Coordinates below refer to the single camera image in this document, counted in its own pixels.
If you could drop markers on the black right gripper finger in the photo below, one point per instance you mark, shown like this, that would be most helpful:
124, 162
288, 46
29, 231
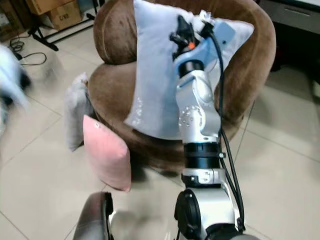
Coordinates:
182, 25

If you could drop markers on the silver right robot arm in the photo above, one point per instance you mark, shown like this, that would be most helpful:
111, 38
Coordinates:
200, 117

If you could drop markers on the large light grey pillow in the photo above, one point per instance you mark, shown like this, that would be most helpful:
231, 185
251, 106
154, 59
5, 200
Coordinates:
155, 75

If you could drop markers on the brown round sofa chair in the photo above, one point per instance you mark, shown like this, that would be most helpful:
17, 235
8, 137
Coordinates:
115, 90

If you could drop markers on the small grey pillow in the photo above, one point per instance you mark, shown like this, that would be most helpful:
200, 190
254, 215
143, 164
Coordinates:
76, 112

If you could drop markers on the pink pillow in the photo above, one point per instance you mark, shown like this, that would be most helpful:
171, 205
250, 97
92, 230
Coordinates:
107, 152

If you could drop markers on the dark cabinet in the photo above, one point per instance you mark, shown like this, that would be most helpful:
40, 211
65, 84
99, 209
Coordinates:
292, 30

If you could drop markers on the dark brown cardboard box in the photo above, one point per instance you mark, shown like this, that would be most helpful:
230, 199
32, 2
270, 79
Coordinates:
10, 17

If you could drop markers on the printed cardboard box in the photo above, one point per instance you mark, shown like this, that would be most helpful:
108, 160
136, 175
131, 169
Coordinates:
66, 17

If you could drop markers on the plain cardboard box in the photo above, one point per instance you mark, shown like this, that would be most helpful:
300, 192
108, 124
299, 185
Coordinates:
47, 5

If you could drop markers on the black metal stand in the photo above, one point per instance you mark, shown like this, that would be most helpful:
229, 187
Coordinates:
45, 42

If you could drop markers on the grey left robot leg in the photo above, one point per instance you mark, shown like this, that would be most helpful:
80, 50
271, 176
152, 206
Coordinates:
92, 220

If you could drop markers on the light blue right wrist camera mount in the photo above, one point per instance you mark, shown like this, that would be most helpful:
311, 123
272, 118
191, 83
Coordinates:
205, 50

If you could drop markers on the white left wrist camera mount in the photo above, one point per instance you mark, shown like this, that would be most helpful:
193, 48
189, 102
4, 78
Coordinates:
11, 75

